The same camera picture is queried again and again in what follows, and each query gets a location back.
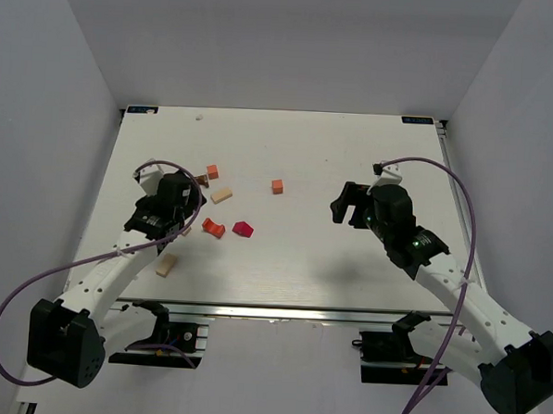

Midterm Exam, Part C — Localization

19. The brown wood block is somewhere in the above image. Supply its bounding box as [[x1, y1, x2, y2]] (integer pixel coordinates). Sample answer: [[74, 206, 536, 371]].
[[195, 174, 209, 188]]

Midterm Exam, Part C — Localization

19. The natural wood block hotel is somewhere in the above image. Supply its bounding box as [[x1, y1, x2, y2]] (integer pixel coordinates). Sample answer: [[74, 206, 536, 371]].
[[211, 188, 233, 204]]

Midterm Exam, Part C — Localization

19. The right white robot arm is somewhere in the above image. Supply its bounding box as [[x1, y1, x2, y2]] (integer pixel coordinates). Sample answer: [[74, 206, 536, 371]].
[[330, 182, 553, 414]]

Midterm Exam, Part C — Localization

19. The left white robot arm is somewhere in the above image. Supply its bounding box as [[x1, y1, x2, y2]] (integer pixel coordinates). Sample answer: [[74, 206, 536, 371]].
[[26, 171, 206, 388]]

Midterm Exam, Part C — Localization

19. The orange arch block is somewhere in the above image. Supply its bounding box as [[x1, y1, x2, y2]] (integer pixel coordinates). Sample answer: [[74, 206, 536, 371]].
[[202, 218, 226, 239]]

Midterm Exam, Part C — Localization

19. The red roof block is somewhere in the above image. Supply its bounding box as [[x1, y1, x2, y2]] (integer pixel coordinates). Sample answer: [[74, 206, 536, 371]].
[[232, 221, 254, 238]]

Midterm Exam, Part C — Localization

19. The orange cube left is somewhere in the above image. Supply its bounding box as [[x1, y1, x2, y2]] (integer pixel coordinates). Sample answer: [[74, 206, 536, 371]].
[[207, 165, 219, 180]]

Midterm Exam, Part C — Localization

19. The orange cube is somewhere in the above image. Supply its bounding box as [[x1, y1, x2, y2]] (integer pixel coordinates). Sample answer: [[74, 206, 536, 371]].
[[207, 165, 219, 180], [271, 179, 284, 195]]

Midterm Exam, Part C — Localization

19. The orange cube centre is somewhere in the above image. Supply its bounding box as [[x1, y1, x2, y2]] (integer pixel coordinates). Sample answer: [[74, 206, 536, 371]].
[[271, 179, 284, 195]]

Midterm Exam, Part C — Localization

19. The right blue table label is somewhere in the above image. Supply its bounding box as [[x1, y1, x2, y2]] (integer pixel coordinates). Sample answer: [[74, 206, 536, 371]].
[[401, 116, 434, 125]]

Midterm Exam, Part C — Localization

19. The blue table label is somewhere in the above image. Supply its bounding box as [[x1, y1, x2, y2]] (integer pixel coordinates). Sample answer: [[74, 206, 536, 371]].
[[401, 116, 434, 125], [126, 106, 158, 115]]

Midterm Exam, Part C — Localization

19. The left blue table label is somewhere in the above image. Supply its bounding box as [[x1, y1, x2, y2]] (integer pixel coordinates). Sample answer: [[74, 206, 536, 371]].
[[126, 106, 158, 115]]

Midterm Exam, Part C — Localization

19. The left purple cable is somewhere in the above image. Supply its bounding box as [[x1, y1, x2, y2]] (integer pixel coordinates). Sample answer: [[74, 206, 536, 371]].
[[0, 151, 205, 395]]

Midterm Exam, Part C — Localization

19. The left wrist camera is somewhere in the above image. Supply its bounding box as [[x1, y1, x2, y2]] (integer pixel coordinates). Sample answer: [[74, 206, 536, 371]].
[[132, 165, 163, 195]]

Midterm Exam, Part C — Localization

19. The aluminium table rail front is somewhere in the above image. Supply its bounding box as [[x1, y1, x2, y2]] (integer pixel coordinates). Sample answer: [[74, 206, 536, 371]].
[[112, 295, 467, 333]]

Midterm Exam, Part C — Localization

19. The aluminium table rail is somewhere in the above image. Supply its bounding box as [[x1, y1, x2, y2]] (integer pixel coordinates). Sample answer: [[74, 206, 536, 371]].
[[112, 295, 467, 333], [434, 120, 486, 289]]

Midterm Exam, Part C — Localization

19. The aluminium table rail right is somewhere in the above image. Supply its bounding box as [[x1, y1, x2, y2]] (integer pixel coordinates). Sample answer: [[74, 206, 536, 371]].
[[434, 120, 486, 289]]

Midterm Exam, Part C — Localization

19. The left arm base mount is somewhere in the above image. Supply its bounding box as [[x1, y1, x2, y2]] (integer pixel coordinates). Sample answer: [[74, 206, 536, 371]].
[[97, 300, 209, 369]]

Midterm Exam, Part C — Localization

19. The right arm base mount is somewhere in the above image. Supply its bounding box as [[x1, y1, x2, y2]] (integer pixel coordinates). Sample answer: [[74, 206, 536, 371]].
[[350, 310, 433, 386]]

